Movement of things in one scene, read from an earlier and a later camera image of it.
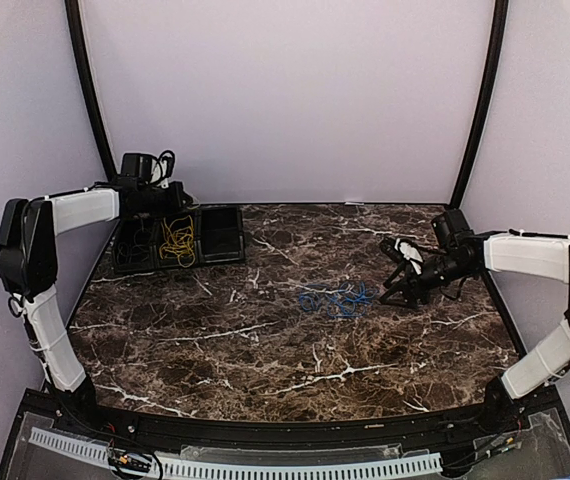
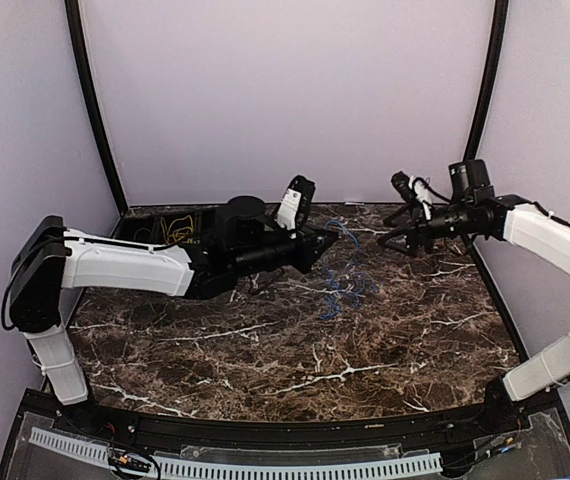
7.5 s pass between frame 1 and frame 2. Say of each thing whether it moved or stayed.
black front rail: stayed
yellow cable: stayed
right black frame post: stayed
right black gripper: moved
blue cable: moved
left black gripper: moved
